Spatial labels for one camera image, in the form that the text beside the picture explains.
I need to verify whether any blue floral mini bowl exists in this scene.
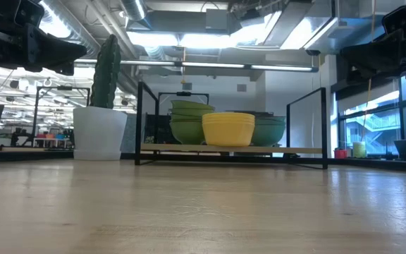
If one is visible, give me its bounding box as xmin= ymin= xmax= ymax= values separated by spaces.
xmin=254 ymin=115 xmax=287 ymax=123
xmin=254 ymin=119 xmax=287 ymax=126
xmin=252 ymin=123 xmax=287 ymax=147

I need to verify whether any green cactus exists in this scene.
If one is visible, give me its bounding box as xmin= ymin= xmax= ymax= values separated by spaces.
xmin=89 ymin=34 xmax=122 ymax=109

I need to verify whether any white plant pot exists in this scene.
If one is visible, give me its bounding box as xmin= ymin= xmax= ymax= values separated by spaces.
xmin=72 ymin=106 xmax=128 ymax=162

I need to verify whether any ceiling tube light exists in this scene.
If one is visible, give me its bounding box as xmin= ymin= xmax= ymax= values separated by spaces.
xmin=250 ymin=64 xmax=314 ymax=73
xmin=120 ymin=60 xmax=176 ymax=67
xmin=180 ymin=61 xmax=246 ymax=70

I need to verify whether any yellow-green thread spool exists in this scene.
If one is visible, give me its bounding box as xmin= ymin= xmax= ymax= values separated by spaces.
xmin=352 ymin=141 xmax=367 ymax=159

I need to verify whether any yellow hanging rope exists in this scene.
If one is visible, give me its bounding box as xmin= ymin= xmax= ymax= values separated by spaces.
xmin=362 ymin=0 xmax=376 ymax=143

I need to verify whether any black robot station frame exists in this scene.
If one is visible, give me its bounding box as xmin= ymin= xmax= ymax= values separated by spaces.
xmin=33 ymin=85 xmax=92 ymax=149
xmin=157 ymin=90 xmax=211 ymax=107

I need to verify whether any silver round air duct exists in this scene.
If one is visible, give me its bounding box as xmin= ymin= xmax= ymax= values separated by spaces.
xmin=120 ymin=0 xmax=148 ymax=22
xmin=40 ymin=0 xmax=102 ymax=59

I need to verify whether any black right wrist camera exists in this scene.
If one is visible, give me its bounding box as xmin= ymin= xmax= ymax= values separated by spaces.
xmin=381 ymin=5 xmax=406 ymax=35

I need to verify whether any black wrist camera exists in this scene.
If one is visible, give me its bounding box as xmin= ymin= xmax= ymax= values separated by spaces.
xmin=381 ymin=5 xmax=406 ymax=35
xmin=14 ymin=0 xmax=46 ymax=28

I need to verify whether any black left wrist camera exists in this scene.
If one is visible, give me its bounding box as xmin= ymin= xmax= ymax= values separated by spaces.
xmin=14 ymin=0 xmax=46 ymax=28

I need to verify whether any black aluminium table frame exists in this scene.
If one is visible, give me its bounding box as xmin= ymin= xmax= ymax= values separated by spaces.
xmin=0 ymin=150 xmax=406 ymax=174

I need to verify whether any wooden shelf black metal frame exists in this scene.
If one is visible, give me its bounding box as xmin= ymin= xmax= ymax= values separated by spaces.
xmin=135 ymin=80 xmax=329 ymax=170

